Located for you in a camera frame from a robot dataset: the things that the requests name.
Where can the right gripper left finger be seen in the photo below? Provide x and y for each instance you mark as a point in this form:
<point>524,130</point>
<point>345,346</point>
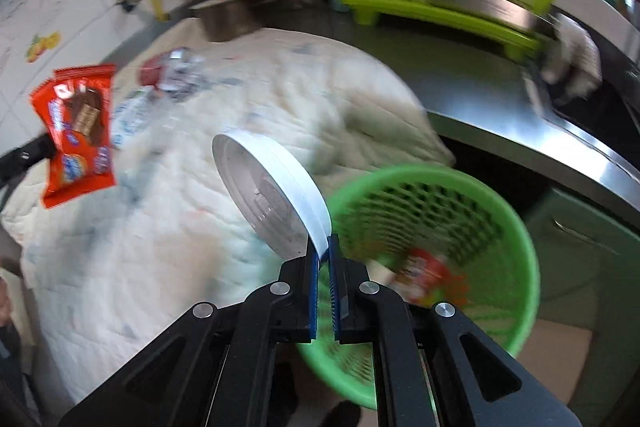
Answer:
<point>212,366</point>

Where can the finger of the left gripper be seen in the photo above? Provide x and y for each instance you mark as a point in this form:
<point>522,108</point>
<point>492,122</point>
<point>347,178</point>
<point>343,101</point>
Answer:
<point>18,161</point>

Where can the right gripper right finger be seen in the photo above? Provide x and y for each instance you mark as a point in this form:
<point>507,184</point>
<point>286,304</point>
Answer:
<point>434,366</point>

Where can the red plastic pizza cup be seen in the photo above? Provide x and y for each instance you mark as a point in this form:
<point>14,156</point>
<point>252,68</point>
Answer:
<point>426,279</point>

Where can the orange-red snack wrapper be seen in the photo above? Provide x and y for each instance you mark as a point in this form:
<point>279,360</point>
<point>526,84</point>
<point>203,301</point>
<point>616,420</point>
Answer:
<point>75,106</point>

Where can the clear plastic bowl lid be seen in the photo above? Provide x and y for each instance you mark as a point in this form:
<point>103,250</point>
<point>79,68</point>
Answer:
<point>274,193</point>

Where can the green mesh trash basket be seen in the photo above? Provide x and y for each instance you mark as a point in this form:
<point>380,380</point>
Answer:
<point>434,234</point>

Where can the white quilted cloth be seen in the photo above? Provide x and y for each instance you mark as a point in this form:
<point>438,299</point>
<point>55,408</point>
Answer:
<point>108,271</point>

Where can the red and white carton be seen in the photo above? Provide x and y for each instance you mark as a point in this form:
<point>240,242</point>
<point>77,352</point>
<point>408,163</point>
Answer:
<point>151,71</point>

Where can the crumpled silver foil wrapper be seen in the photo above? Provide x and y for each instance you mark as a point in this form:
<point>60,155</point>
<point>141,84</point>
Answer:
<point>182,74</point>

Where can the steel pot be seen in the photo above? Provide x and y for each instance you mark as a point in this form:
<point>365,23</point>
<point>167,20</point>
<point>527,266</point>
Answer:
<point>226,20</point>

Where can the white dish rag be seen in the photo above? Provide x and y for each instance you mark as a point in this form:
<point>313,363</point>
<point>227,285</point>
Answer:
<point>572,66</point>

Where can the cleaver knife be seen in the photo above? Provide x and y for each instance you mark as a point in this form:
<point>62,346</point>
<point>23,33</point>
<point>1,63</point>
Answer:
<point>502,12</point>

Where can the fruit wall sticker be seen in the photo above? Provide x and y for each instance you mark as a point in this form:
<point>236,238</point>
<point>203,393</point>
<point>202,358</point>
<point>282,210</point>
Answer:
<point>41,44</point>

